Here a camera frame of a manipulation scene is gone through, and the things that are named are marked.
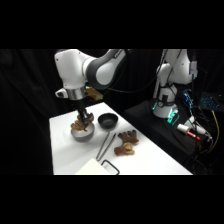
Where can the brown moose plush toy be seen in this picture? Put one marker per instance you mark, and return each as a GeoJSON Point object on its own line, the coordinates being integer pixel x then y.
{"type": "Point", "coordinates": [128, 138]}

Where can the grey bowl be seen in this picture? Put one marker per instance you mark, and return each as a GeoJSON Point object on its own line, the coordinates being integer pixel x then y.
{"type": "Point", "coordinates": [83, 136]}

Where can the black robot stand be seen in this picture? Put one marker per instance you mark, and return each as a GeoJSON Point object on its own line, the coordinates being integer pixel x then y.
{"type": "Point", "coordinates": [146, 116]}

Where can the black bowl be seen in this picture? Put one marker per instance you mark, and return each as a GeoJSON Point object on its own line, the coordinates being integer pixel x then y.
{"type": "Point", "coordinates": [107, 120]}

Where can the black curtain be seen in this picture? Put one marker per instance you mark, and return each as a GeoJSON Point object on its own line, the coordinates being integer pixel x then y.
{"type": "Point", "coordinates": [26, 100]}

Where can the blue electronics board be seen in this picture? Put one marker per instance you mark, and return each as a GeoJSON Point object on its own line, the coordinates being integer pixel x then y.
{"type": "Point", "coordinates": [188, 98]}

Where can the keyboard with blue lights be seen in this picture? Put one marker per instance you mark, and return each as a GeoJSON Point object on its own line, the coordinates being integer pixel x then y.
{"type": "Point", "coordinates": [210, 101]}

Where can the metal tongs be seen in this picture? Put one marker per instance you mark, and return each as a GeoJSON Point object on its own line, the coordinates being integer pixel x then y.
{"type": "Point", "coordinates": [103, 146]}

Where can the white cylinder with red tip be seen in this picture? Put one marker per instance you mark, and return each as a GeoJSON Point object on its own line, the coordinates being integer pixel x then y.
{"type": "Point", "coordinates": [186, 130]}

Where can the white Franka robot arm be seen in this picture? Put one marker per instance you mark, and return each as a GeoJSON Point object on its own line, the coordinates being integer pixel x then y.
{"type": "Point", "coordinates": [71, 66]}

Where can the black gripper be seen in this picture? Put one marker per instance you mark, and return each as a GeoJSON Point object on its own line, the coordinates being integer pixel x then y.
{"type": "Point", "coordinates": [82, 107]}

